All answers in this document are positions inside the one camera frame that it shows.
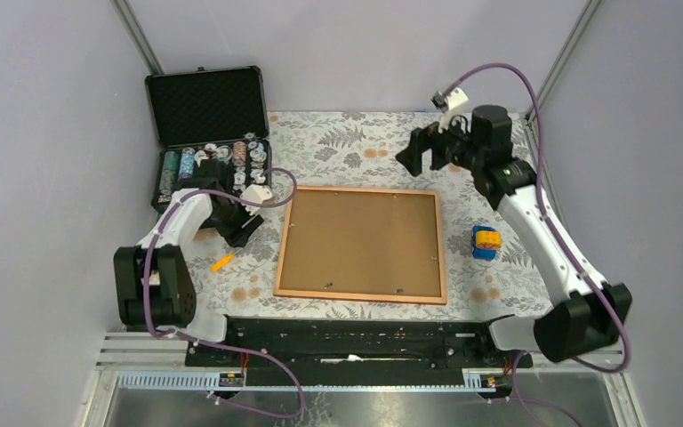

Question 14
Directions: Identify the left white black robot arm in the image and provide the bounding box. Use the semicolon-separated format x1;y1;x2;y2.
113;160;274;366

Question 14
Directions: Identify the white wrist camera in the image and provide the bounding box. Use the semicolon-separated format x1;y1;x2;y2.
240;184;273;216
431;88;470;133

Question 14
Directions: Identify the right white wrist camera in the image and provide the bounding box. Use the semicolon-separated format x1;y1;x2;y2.
431;88;470;133

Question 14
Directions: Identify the floral table cloth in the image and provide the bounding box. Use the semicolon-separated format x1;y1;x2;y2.
187;112;551;321

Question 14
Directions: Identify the black poker chip case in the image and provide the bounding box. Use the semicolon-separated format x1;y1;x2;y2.
144;66;272;214

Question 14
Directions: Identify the aluminium rail frame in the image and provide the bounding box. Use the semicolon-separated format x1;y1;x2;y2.
94;332;629;391

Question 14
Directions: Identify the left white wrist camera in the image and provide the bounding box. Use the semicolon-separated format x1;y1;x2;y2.
240;184;273;216

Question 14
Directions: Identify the blue yellow toy block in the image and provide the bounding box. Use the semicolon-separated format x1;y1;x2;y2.
470;225;502;261

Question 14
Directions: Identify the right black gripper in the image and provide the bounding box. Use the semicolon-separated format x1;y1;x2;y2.
394;107;484;178

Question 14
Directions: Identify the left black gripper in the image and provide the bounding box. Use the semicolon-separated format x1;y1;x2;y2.
210;189;264;247

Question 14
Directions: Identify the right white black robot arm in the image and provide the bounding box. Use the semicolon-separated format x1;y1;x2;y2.
395;105;632;369

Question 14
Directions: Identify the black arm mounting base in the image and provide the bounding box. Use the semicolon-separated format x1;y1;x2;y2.
182;317;516;390

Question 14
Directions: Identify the orange wooden photo frame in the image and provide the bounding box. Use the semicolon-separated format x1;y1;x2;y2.
273;186;448;305

